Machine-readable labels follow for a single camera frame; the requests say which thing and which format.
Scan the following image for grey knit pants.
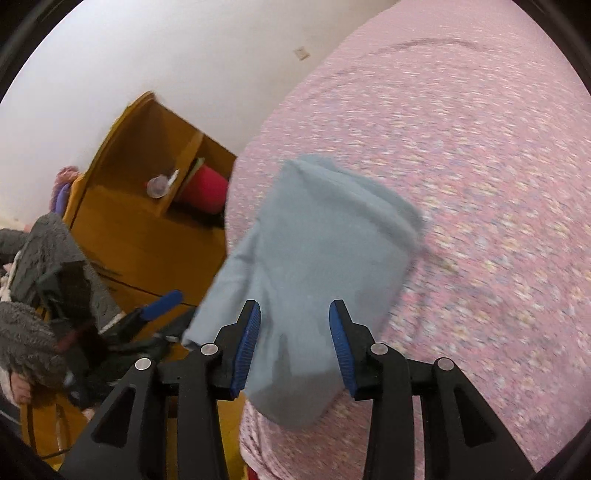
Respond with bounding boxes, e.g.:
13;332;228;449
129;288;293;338
182;156;423;429

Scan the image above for person left hand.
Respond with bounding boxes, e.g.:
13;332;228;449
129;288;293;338
10;372;32;405

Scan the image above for wooden side cabinet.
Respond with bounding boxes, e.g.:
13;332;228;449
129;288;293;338
20;90;240;471

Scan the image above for small round container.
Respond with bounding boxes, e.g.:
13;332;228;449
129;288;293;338
146;169;179;199

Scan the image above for red bag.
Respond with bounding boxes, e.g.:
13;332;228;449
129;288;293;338
176;164;228;215

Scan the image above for pink floral bed sheet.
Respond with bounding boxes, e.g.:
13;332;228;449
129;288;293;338
226;1;590;469

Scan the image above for wall socket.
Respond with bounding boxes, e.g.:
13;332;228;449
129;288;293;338
294;47;310;61

